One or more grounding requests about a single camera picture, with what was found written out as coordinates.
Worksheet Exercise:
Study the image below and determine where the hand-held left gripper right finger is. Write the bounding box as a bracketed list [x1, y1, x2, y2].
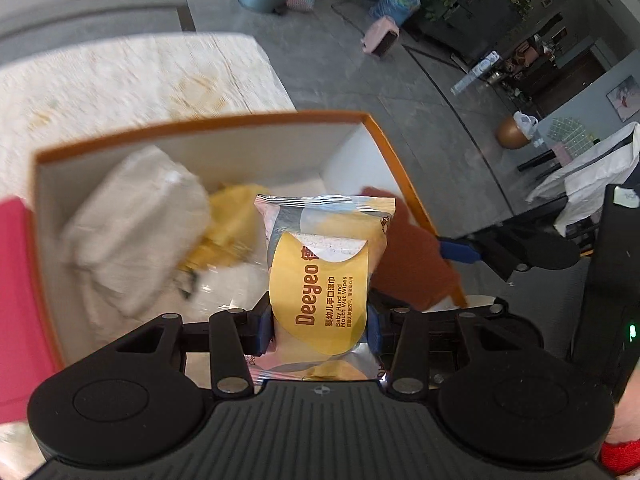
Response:
[365, 297, 509, 397]

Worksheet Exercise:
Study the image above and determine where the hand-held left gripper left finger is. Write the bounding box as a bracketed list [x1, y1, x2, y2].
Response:
[112, 304, 277, 399]

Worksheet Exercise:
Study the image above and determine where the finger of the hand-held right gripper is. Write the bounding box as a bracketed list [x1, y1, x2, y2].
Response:
[437, 199, 582, 282]

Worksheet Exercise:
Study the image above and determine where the brown sponge block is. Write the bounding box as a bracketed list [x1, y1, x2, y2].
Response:
[359, 185, 469, 314]

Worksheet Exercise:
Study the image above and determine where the silver yellow wet wipes packet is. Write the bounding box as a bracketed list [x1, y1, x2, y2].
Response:
[244, 193, 397, 387]

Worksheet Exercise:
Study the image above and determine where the yellow plastic-wrapped item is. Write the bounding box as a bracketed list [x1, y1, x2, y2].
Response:
[174, 184, 274, 302]

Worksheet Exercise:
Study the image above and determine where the orange cardboard box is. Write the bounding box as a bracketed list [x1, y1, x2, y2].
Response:
[32, 112, 469, 377]

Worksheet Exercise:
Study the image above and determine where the cream fabric pouch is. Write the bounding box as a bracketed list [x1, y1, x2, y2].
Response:
[61, 145, 214, 319]

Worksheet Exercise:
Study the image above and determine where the person's right forearm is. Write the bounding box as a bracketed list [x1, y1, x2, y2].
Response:
[612, 357, 640, 448]

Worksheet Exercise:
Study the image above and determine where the white jacket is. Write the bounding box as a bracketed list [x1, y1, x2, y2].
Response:
[524, 122, 640, 237]

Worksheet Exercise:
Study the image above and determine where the gold round vase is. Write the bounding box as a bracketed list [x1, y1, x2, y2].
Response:
[496, 112, 539, 150]

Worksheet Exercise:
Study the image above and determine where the red wristband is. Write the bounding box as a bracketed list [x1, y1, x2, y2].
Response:
[599, 439, 640, 477]

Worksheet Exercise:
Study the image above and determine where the white spray bottle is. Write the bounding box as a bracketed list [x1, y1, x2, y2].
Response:
[452, 49, 501, 96]

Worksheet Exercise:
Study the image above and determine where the small framed picture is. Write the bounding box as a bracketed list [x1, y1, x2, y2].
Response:
[606, 75, 640, 122]

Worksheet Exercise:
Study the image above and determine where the pink space heater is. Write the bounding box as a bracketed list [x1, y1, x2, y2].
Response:
[360, 15, 401, 59]

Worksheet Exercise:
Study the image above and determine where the dark sideboard cabinet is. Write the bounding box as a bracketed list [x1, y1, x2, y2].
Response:
[414, 0, 537, 62]

